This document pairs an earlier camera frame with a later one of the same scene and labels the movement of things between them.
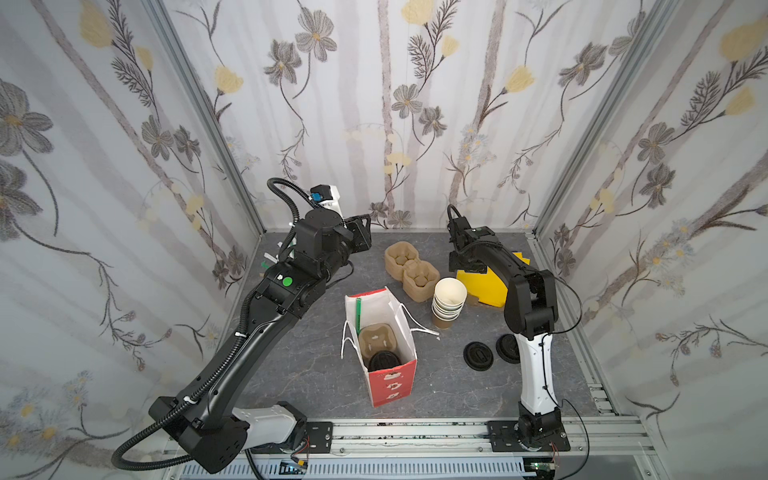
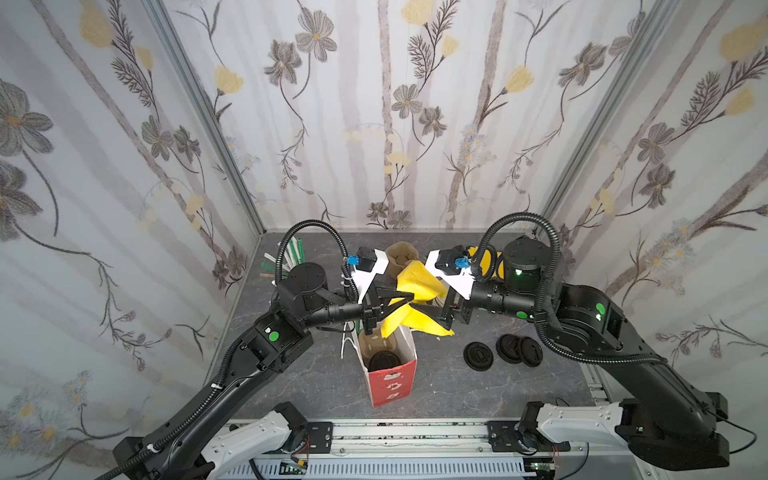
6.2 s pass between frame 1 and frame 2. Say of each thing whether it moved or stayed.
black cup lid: stayed
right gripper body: moved
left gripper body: moved
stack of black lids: stayed
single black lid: stayed
